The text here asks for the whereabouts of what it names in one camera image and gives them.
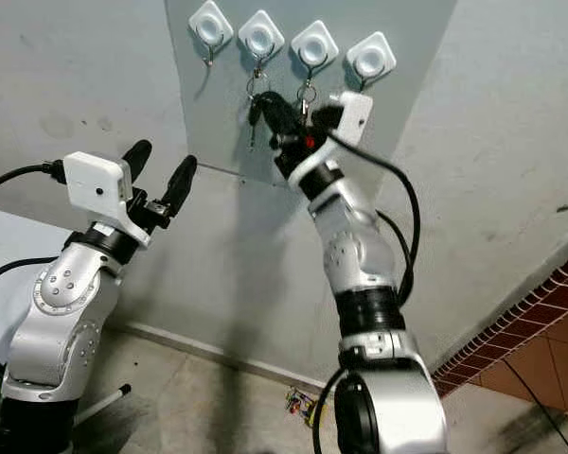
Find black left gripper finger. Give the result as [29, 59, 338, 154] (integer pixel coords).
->
[163, 154, 198, 214]
[121, 139, 153, 176]

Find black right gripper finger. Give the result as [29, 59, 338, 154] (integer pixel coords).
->
[260, 92, 309, 139]

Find keys with black fob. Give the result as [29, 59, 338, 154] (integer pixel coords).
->
[246, 76, 268, 150]

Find white table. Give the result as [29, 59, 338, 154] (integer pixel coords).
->
[0, 206, 72, 370]

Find white rod black tip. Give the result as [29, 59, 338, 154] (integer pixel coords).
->
[76, 382, 133, 422]

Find small colourful toy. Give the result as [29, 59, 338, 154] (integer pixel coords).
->
[286, 385, 328, 428]

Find red brick ledge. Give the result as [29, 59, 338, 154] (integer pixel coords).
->
[431, 248, 568, 398]

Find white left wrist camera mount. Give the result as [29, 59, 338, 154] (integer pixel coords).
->
[63, 150, 148, 249]

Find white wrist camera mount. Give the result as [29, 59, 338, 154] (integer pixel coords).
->
[63, 150, 148, 249]
[289, 91, 375, 185]

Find grey wall board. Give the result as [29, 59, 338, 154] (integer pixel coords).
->
[164, 0, 458, 181]

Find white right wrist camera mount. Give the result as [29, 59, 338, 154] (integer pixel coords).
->
[289, 91, 375, 185]

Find white square wall hook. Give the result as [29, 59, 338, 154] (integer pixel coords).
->
[238, 10, 286, 77]
[290, 20, 340, 84]
[187, 0, 235, 67]
[346, 31, 398, 93]

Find thin black floor wire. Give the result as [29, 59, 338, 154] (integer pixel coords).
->
[502, 359, 559, 436]

